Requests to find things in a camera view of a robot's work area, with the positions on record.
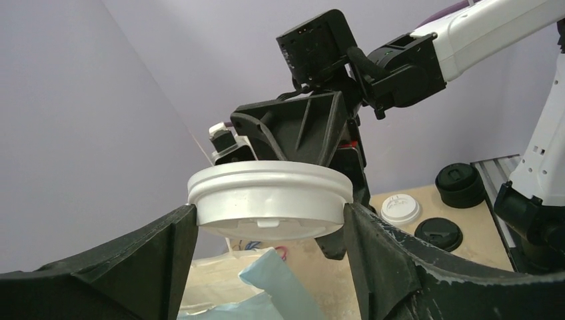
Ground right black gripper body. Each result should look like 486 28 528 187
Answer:
277 9 366 203

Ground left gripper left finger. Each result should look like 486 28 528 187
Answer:
1 205 199 319

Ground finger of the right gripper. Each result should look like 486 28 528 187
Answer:
315 203 373 261
230 91 348 167

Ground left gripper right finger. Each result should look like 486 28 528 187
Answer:
343 203 564 319

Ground light blue paper bag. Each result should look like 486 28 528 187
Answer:
177 248 325 319

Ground white cup lid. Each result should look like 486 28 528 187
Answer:
380 193 422 226
187 161 353 241

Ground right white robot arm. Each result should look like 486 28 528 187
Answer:
217 1 557 195

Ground black cup lid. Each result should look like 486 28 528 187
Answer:
414 217 463 252

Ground checkered patterned paper bag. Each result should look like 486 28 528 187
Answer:
229 239 288 261

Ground stacked black cup lids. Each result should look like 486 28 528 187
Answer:
434 163 486 209

